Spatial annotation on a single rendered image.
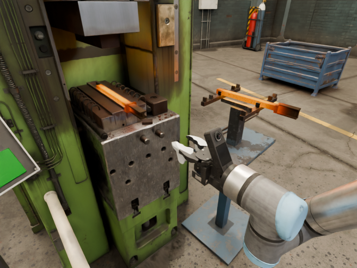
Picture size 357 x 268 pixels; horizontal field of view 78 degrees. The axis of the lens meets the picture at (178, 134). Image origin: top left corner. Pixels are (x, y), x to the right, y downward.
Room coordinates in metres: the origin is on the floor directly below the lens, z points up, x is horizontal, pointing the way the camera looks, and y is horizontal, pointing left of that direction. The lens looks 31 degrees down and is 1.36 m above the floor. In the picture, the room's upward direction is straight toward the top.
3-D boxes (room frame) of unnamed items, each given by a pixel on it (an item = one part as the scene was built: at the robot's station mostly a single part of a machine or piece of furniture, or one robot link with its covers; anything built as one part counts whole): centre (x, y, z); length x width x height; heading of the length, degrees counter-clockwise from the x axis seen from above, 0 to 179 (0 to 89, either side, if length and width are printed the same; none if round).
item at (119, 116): (0.97, 0.35, 0.96); 0.42 x 0.20 x 0.09; 40
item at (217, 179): (0.46, -0.10, 0.97); 0.12 x 0.08 x 0.09; 40
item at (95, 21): (0.97, 0.35, 1.32); 0.42 x 0.20 x 0.10; 40
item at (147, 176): (1.01, 0.32, 0.69); 0.56 x 0.38 x 0.45; 40
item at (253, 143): (1.00, -0.30, 0.70); 0.40 x 0.30 x 0.02; 134
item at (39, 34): (0.80, 0.47, 1.24); 0.03 x 0.03 x 0.07; 40
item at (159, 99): (0.97, 0.12, 0.95); 0.12 x 0.08 x 0.06; 40
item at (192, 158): (0.49, -0.04, 1.00); 0.09 x 0.05 x 0.02; 53
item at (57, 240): (0.67, 0.57, 0.36); 0.09 x 0.07 x 0.12; 130
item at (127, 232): (1.01, 0.32, 0.23); 0.55 x 0.37 x 0.47; 40
